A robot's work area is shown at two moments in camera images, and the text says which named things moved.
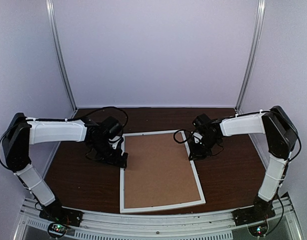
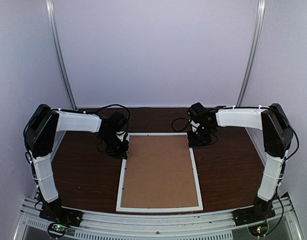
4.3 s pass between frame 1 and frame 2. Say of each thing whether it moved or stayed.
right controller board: stayed
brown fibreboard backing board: stayed
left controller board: stayed
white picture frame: moved
